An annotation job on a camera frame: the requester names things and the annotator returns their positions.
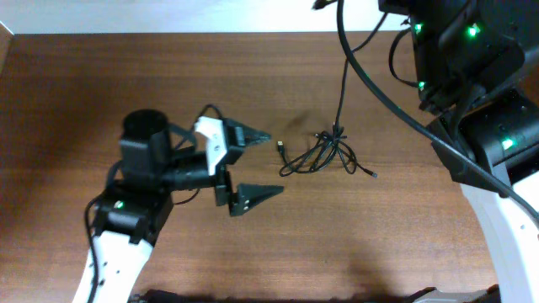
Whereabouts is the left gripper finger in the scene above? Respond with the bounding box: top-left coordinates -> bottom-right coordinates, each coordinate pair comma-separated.
235,124 -> 271,147
228,183 -> 284,216

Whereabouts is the black USB cable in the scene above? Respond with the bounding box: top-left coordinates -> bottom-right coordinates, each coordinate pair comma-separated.
275,130 -> 350,178
311,0 -> 379,178

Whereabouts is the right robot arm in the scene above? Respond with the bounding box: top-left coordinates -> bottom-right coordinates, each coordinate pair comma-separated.
378,0 -> 538,302

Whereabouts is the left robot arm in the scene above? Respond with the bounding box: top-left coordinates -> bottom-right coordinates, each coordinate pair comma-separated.
73,109 -> 284,302

